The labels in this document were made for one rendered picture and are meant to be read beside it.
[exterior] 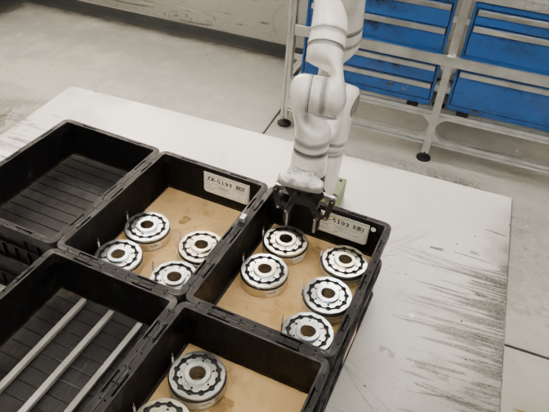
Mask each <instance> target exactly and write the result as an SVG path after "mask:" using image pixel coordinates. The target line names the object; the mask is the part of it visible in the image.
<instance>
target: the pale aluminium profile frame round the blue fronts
mask: <svg viewBox="0 0 549 412"><path fill-rule="evenodd" d="M299 2H300V0H290V6H289V16H288V35H287V45H286V55H285V65H284V75H283V94H282V104H281V114H280V118H283V119H279V120H278V121H277V124H278V125H279V126H281V127H287V126H289V125H290V124H291V122H290V120H288V119H287V117H288V115H289V111H292V107H291V103H290V98H289V88H290V85H291V82H292V80H293V79H294V78H295V77H296V76H297V75H298V73H299V72H300V71H301V63H302V55H301V54H297V53H295V45H296V36H297V35H299V36H303V37H309V36H310V26H305V25H298V24H297V20H298V11H299ZM471 2H472V0H462V6H461V9H460V12H459V16H454V18H453V22H454V23H456V27H455V30H454V33H453V38H452V42H451V45H450V48H449V53H448V55H445V54H441V53H437V52H432V51H425V50H422V49H417V48H413V47H406V46H401V45H398V44H394V43H386V42H382V41H378V40H374V39H370V38H361V44H360V46H359V48H362V49H366V50H370V51H375V52H381V53H386V54H389V55H393V56H401V57H404V58H409V59H413V60H419V61H424V62H428V63H432V64H436V65H440V68H441V69H442V71H443V74H442V77H441V80H439V81H438V82H436V84H435V89H434V91H436V92H437V95H436V98H435V101H434V102H433V103H432V105H433V106H434V107H430V106H425V105H419V104H418V102H415V101H402V100H397V99H394V98H389V97H386V96H379V95H376V94H372V93H368V92H361V91H360V98H359V100H360V101H363V102H367V103H371V104H374V105H381V106H385V107H388V108H392V109H396V110H402V111H406V112H409V113H414V114H420V115H423V117H425V119H426V120H427V122H428V123H429V124H428V128H426V129H425V130H423V131H421V132H415V131H410V130H407V129H403V128H397V127H393V126H390V125H386V124H383V123H377V122H373V121H369V120H366V119H360V118H356V117H354V119H353V122H352V125H351V126H352V127H356V128H362V129H366V130H369V131H373V132H379V133H382V134H386V135H390V136H393V137H399V138H403V139H406V140H410V141H415V142H420V143H423V146H422V151H421V152H423V153H418V154H417V155H416V158H417V159H418V160H420V161H422V162H428V161H430V160H431V157H430V156H429V155H428V153H429V149H430V147H431V146H436V147H439V148H443V149H447V150H453V151H457V152H460V153H463V154H467V155H474V156H477V157H481V158H484V159H490V160H493V161H497V162H500V163H507V164H510V165H514V166H517V167H521V168H527V169H531V170H534V171H538V172H544V173H547V174H549V163H544V162H541V161H537V160H533V159H527V158H524V157H520V156H516V155H513V154H507V153H503V152H499V151H496V150H490V149H486V148H482V147H478V146H473V145H469V144H465V143H461V142H458V141H452V140H449V139H444V138H441V137H440V136H439V135H438V133H437V132H436V130H435V127H436V125H437V126H438V124H439V123H442V122H445V121H449V122H452V123H459V124H462V125H466V126H470V127H473V128H480V129H484V130H487V131H491V132H497V133H501V134H505V135H508V136H513V137H519V138H523V139H526V140H530V141H536V142H540V143H544V144H548V145H549V134H548V133H545V132H538V131H534V130H530V129H527V128H520V127H516V126H512V125H509V124H504V123H498V122H494V121H491V120H487V119H480V118H476V117H473V116H469V115H468V114H466V113H462V112H458V111H457V113H455V112H451V111H447V110H442V108H444V107H445V104H444V103H443V101H444V96H445V93H446V94H449V93H450V90H451V87H452V84H451V82H450V80H449V79H450V75H452V74H453V73H455V72H456V70H457V69H463V70H466V71H471V72H475V73H479V74H486V75H490V76H494V77H498V78H505V79H510V80H514V81H517V82H522V83H529V84H533V85H537V86H541V87H549V75H545V74H537V73H533V72H529V71H524V70H521V69H513V68H509V67H505V66H500V65H493V64H489V63H485V62H481V61H477V60H469V59H465V58H461V57H456V55H457V53H458V48H459V44H460V42H461V38H462V33H463V30H464V27H465V25H470V23H471V18H467V16H468V13H469V10H470V7H471ZM294 59H296V60H297V61H296V63H295V64H293V63H294Z"/></svg>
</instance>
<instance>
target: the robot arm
mask: <svg viewBox="0 0 549 412"><path fill-rule="evenodd" d="M365 4H366V0H314V10H313V16H312V23H311V27H310V36H309V41H308V45H307V50H306V59H307V60H308V61H309V63H311V64H312V65H314V66H316V67H318V68H319V72H318V75H313V74H299V75H297V76H296V77H295V78H294V79H293V80H292V82H291V85H290V88H289V98H290V103H291V107H292V113H293V118H294V123H295V135H294V143H293V149H292V155H291V161H290V169H289V171H282V172H280V173H279V175H278V180H277V181H276V183H275V184H274V186H273V192H274V202H275V207H276V208H281V209H282V210H283V222H284V223H285V226H288V224H289V222H290V220H291V212H292V209H291V207H292V206H293V205H294V204H295V203H296V204H300V205H304V206H306V207H309V208H310V211H311V212H312V214H313V217H314V219H313V223H312V229H311V232H312V233H315V231H317V230H318V229H319V224H320V220H325V221H327V220H328V218H329V216H330V213H331V211H332V210H333V206H334V204H335V203H336V200H337V195H336V194H333V193H334V190H335V187H336V184H337V178H338V174H339V171H340V167H341V162H342V159H343V155H344V152H345V148H346V143H347V139H348V136H349V133H350V128H351V125H352V122H353V119H354V116H355V112H356V109H357V106H358V104H359V98H360V91H359V89H358V88H357V87H356V86H353V85H350V84H349V83H345V80H344V73H343V64H344V63H345V62H346V61H348V60H349V59H350V58H351V57H352V56H353V55H354V54H355V53H356V52H357V51H358V49H359V46H360V44H361V38H362V33H363V27H364V13H365ZM312 114H321V115H327V116H330V117H332V118H335V119H337V120H322V119H319V118H317V117H315V116H314V115H312ZM284 189H286V191H287V192H288V194H289V195H290V199H289V200H288V202H287V203H286V202H284V201H283V191H284ZM321 199H325V203H326V205H327V208H326V210H325V211H323V212H322V211H321V207H320V200H321Z"/></svg>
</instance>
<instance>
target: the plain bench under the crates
mask: <svg viewBox="0 0 549 412"><path fill-rule="evenodd" d="M66 119H72V120H74V121H78V122H80V123H85V124H87V125H90V126H93V127H95V128H99V129H102V130H105V131H107V132H112V133H114V134H118V135H120V136H123V137H127V138H130V139H132V140H135V141H139V142H142V143H145V144H147V145H150V146H154V147H157V148H159V152H162V151H170V152H172V153H175V154H178V155H182V156H185V157H187V158H190V159H194V160H197V161H200V162H203V163H207V164H210V165H212V166H215V167H218V168H222V169H225V170H227V171H230V172H234V173H237V174H239V175H243V176H245V177H250V178H252V179H255V180H258V181H262V182H264V183H265V184H267V185H268V189H269V188H270V187H272V186H274V185H275V183H276V181H277V180H278V175H279V173H280V172H282V171H287V170H288V168H289V167H290V161H291V155H292V149H293V143H294V141H289V140H285V139H282V138H278V137H273V136H269V135H266V134H262V133H259V132H253V131H250V130H247V129H243V128H237V127H234V126H230V125H227V124H223V123H218V122H214V121H212V120H208V119H202V118H199V117H195V116H192V115H188V114H182V113H179V112H176V111H173V110H167V109H164V108H160V107H157V106H153V105H147V104H144V103H140V102H138V101H132V100H128V99H125V98H122V97H118V96H112V95H109V94H105V93H102V92H97V91H93V90H90V89H86V88H83V87H77V86H74V85H71V86H70V87H68V88H66V89H65V90H64V91H63V92H61V93H60V94H58V95H57V96H55V97H53V98H52V99H50V100H49V101H48V102H47V103H45V104H44V105H42V106H40V107H39V108H37V109H36V110H35V111H34V112H32V113H31V114H29V115H27V116H26V117H24V118H23V119H22V120H21V121H19V122H18V123H16V124H14V125H13V126H11V127H10V128H8V129H7V130H6V131H5V132H3V133H1V134H0V149H2V150H5V151H7V152H10V153H12V154H13V153H14V152H16V151H17V150H18V149H20V148H21V147H23V146H25V145H27V144H28V143H30V142H31V141H32V140H34V139H35V138H37V137H39V136H40V135H42V134H43V133H44V132H46V131H47V130H49V129H51V128H53V127H54V126H56V125H57V124H58V123H60V122H61V121H63V120H66ZM338 177H340V178H343V179H346V188H345V193H344V196H343V199H342V201H341V203H340V205H339V207H340V208H344V209H347V210H350V211H352V212H355V213H359V214H362V215H365V216H368V217H372V218H375V219H377V220H380V221H383V222H386V223H388V224H389V225H390V226H391V233H390V237H389V239H388V241H387V243H386V247H385V248H384V250H383V253H382V255H381V258H380V259H381V260H382V268H381V270H380V273H379V276H378V278H377V281H376V283H375V285H374V287H373V290H372V291H373V298H372V300H371V302H370V304H369V306H368V310H367V311H366V313H365V316H364V319H363V321H362V323H361V326H360V327H359V331H358V333H357V334H356V337H355V340H354V342H353V344H352V347H351V349H350V352H349V354H348V356H347V358H346V361H345V364H344V365H343V368H342V370H341V373H340V375H339V377H338V380H337V382H336V385H335V387H334V389H333V392H332V395H331V396H330V398H329V401H328V403H327V406H326V408H325V411H324V412H501V401H502V373H503V358H504V344H505V329H506V315H507V287H508V273H509V258H510V244H511V216H512V201H513V199H512V198H509V197H508V196H505V195H500V194H496V193H493V192H489V191H486V190H480V189H476V188H474V187H470V186H464V185H461V184H457V183H454V182H451V181H445V180H441V179H439V178H435V177H429V176H426V175H422V174H419V173H415V172H410V171H406V170H403V169H400V168H394V167H391V166H387V165H384V164H380V163H374V162H371V161H367V160H364V159H359V158H356V157H352V156H349V155H345V154H344V155H343V159H342V162H341V167H340V171H339V174H338Z"/></svg>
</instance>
